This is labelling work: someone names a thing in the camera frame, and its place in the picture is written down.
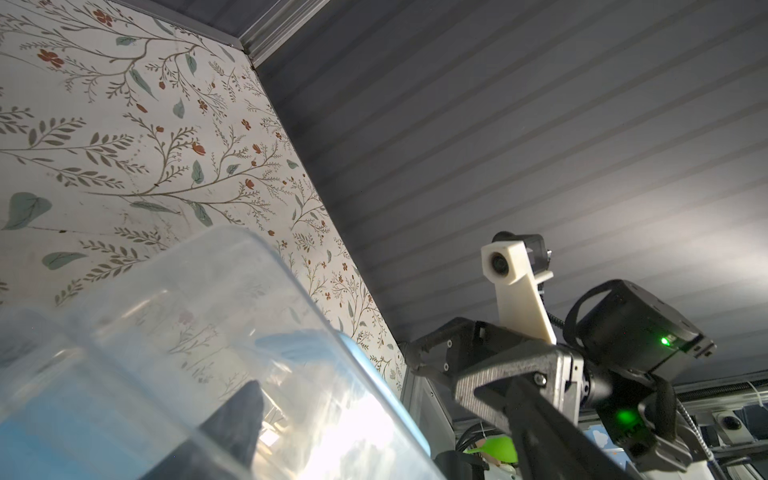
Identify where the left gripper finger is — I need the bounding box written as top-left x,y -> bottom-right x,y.
137,380 -> 264,479

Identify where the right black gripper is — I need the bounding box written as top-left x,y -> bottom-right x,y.
401,317 -> 630,479

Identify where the light blue plastic tool box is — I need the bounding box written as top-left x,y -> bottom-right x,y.
1,227 -> 440,479

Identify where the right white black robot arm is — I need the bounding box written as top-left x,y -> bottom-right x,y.
404,280 -> 727,479

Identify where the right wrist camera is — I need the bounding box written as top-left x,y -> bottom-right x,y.
481,231 -> 557,345

